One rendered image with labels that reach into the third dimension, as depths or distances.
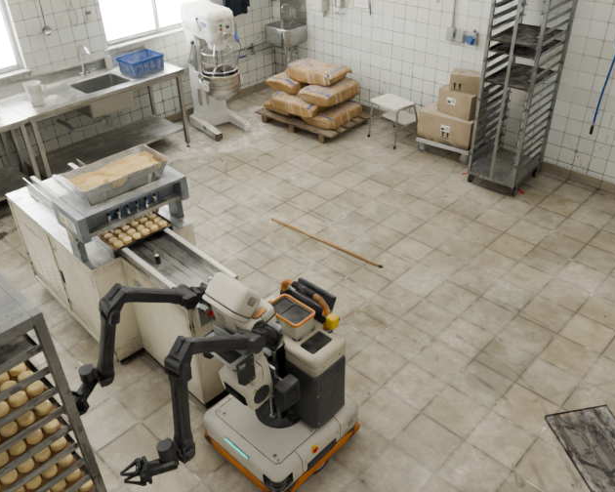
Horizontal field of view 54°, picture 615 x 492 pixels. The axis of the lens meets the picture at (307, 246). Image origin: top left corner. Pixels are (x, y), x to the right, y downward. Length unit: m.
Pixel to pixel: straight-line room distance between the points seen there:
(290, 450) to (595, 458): 1.70
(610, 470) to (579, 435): 0.24
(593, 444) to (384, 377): 1.25
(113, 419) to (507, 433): 2.34
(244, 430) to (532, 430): 1.68
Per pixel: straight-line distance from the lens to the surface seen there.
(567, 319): 4.69
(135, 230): 3.83
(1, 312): 1.90
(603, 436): 3.99
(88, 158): 6.53
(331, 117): 6.89
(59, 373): 2.00
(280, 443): 3.31
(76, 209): 3.65
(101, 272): 3.75
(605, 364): 4.44
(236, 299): 2.58
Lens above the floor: 2.92
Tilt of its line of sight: 35 degrees down
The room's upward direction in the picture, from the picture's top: 2 degrees counter-clockwise
